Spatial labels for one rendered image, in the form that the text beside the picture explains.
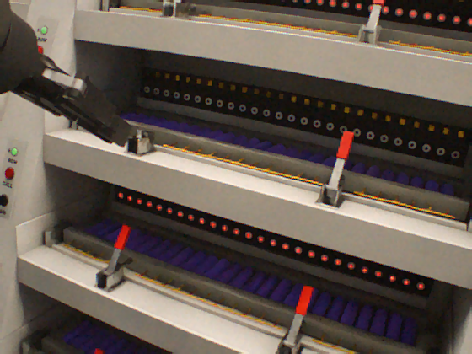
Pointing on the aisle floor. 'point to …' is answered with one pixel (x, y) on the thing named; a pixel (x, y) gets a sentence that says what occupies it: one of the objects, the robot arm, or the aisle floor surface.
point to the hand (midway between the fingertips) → (104, 125)
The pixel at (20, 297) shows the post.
